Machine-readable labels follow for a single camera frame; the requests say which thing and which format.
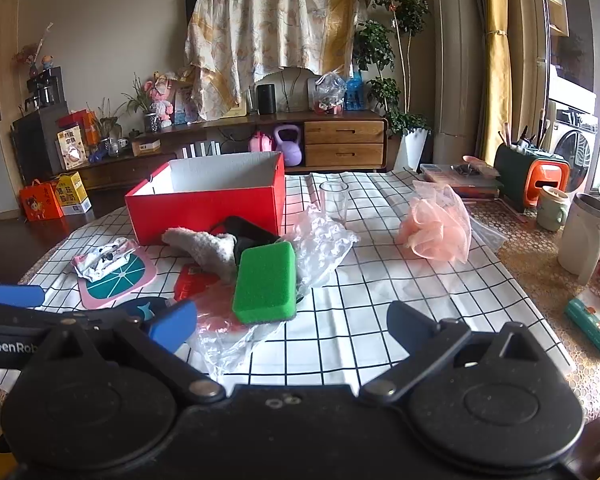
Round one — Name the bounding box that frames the tall potted plant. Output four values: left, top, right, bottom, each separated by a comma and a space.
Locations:
353, 0, 431, 170

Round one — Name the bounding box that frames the black cylindrical speaker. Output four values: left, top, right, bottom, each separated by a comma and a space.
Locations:
256, 84, 277, 115

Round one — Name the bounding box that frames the clear bubble wrap bag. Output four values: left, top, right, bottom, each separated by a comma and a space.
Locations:
189, 207, 360, 380

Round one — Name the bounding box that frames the black mini fridge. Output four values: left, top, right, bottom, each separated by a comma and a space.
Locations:
10, 102, 69, 186

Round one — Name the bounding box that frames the clear zip bag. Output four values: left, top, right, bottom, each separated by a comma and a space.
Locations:
469, 217, 506, 252

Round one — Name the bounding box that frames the green sponge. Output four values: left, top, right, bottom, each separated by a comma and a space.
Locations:
232, 240, 297, 325

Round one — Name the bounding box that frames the blue plastic bottle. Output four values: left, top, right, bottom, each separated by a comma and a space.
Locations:
344, 72, 365, 112

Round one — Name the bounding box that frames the pink doll figure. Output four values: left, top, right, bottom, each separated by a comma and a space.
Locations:
144, 72, 174, 129

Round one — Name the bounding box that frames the white wifi router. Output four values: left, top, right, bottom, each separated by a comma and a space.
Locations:
176, 140, 222, 158

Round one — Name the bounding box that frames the wooden tv cabinet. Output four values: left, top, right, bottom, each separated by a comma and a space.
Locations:
79, 112, 387, 191

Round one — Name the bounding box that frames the green orange utensil holder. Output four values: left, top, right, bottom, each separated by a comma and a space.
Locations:
494, 144, 570, 212

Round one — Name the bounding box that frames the red cardboard box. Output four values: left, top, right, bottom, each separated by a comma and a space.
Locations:
125, 152, 286, 246

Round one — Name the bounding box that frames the printed wrapper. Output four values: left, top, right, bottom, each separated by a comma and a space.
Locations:
72, 237, 137, 283

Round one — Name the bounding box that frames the floral draped sheet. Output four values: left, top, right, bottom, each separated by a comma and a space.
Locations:
185, 0, 360, 120

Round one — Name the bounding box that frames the yellow curtain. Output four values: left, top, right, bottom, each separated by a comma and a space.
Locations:
484, 0, 513, 162

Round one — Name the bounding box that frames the printed snack box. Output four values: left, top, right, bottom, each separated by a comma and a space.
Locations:
57, 125, 87, 170

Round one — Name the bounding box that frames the red foil packet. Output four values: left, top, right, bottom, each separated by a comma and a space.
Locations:
174, 263, 220, 301

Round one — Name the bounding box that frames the purple kettlebell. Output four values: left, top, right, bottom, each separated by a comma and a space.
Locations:
273, 125, 302, 167

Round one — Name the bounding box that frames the plastic bag of snacks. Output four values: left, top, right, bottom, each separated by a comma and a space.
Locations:
313, 72, 346, 115

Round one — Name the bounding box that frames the pink mesh bath pouf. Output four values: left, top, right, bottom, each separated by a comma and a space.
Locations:
398, 181, 471, 263

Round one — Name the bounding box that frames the round navy whale mat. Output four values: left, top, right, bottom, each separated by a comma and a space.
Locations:
117, 296, 170, 322

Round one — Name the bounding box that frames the white thermos jug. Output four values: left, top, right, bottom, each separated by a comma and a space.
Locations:
557, 193, 600, 285

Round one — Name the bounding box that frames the pink small bag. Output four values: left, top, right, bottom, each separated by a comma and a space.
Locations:
248, 131, 274, 153

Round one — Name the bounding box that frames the teal small box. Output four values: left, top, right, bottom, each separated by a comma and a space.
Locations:
565, 296, 600, 352

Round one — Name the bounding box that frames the white fluffy cloth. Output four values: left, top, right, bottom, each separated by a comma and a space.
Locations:
161, 228, 237, 283

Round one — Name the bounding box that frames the pale green mug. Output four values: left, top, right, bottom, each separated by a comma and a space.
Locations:
536, 185, 570, 232

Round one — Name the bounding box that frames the clear drinking glass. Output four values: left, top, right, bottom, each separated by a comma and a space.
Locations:
320, 181, 350, 224

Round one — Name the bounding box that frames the orange gift box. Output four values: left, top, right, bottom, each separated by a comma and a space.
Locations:
19, 179, 64, 222

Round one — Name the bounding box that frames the yellow carton box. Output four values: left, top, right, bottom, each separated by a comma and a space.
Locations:
53, 171, 92, 216

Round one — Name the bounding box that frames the stack of books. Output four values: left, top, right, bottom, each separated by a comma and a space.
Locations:
419, 155, 503, 200

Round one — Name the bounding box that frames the pink teal square coaster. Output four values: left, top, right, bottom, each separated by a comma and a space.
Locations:
78, 248, 157, 310

